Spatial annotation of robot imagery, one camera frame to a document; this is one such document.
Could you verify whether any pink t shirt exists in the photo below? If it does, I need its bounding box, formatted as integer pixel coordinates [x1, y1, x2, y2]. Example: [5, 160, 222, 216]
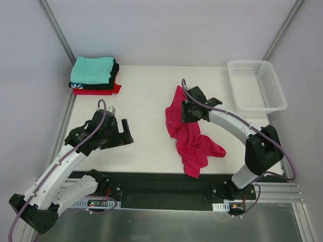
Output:
[165, 86, 227, 178]

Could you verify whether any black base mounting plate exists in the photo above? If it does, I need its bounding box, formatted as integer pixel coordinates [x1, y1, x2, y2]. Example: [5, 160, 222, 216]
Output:
[77, 171, 262, 210]

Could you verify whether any aluminium frame rail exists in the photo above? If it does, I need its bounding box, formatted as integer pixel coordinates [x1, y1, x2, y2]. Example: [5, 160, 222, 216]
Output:
[31, 177, 306, 204]

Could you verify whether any red folded t shirt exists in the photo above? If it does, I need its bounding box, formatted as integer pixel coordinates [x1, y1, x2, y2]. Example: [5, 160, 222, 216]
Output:
[72, 84, 122, 96]

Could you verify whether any aluminium corner post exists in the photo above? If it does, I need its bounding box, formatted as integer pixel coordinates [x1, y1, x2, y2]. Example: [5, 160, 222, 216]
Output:
[38, 0, 76, 65]
[262, 0, 306, 61]

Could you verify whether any left aluminium corner post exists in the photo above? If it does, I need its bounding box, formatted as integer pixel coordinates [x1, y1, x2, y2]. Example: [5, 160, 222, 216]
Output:
[38, 0, 76, 65]

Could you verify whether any black folded t shirt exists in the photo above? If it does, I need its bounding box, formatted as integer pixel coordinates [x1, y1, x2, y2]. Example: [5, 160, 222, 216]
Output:
[69, 59, 119, 90]

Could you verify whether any left white cable duct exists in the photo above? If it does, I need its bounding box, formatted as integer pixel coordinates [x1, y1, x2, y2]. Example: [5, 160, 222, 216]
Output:
[69, 198, 115, 210]

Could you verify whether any right aluminium corner post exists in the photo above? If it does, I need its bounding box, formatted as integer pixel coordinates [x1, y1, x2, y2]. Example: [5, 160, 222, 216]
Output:
[262, 0, 306, 61]

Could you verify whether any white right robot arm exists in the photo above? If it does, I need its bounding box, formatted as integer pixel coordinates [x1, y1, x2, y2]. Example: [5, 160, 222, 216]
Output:
[182, 86, 284, 201]

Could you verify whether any teal folded t shirt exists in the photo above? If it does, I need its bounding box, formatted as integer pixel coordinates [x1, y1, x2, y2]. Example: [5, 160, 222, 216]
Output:
[70, 56, 114, 85]

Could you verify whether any white plastic laundry basket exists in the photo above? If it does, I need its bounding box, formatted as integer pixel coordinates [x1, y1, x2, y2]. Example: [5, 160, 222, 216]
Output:
[227, 60, 288, 117]

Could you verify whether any white cable duct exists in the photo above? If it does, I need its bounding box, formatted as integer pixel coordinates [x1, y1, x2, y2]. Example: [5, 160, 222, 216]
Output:
[212, 202, 230, 212]
[69, 198, 115, 210]

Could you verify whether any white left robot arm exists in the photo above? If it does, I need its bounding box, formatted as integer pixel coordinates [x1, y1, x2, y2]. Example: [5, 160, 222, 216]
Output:
[9, 109, 134, 234]

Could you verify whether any right white cable duct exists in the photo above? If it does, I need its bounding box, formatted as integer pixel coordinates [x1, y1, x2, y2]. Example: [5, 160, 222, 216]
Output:
[212, 202, 230, 212]

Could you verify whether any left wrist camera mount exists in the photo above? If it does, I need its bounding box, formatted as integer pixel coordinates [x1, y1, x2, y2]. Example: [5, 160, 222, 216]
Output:
[106, 106, 116, 114]

